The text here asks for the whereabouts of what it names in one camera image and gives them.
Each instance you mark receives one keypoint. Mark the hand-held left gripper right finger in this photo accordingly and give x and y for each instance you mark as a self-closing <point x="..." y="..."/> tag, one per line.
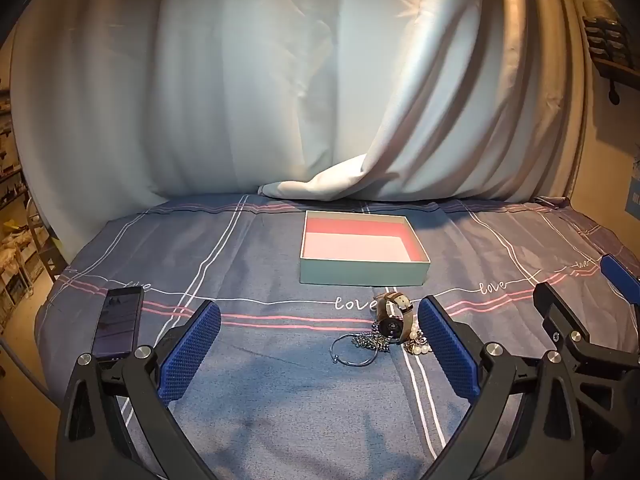
<point x="445" y="345"/>

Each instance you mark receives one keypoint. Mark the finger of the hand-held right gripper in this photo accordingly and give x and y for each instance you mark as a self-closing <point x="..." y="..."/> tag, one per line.
<point x="620" y="275"/>
<point x="560" y="315"/>

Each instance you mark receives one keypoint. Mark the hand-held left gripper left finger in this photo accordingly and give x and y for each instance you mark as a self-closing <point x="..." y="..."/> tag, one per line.
<point x="192" y="345"/>

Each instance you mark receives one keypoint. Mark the thin silver bangle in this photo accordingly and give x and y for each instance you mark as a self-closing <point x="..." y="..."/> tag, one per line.
<point x="350" y="352"/>

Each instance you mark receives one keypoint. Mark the teal box with pink lining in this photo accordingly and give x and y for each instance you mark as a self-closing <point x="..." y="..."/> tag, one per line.
<point x="364" y="252"/>

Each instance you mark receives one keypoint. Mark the black smartphone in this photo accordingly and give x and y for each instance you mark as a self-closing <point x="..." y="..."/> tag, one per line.
<point x="117" y="322"/>

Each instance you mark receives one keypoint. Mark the blue plaid bedsheet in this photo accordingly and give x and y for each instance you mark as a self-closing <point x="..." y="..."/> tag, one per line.
<point x="280" y="270"/>

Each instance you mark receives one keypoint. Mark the storage shelves with goods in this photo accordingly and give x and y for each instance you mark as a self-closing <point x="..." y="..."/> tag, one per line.
<point x="15" y="240"/>

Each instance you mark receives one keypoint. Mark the white curtain cloth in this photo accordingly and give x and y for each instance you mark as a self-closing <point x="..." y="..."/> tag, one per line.
<point x="310" y="75"/>

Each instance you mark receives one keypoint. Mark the blue wall poster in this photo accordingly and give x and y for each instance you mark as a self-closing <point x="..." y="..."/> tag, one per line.
<point x="634" y="180"/>

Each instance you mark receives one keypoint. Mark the dark wooden wall shelf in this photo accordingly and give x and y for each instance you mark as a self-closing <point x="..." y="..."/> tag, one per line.
<point x="607" y="40"/>

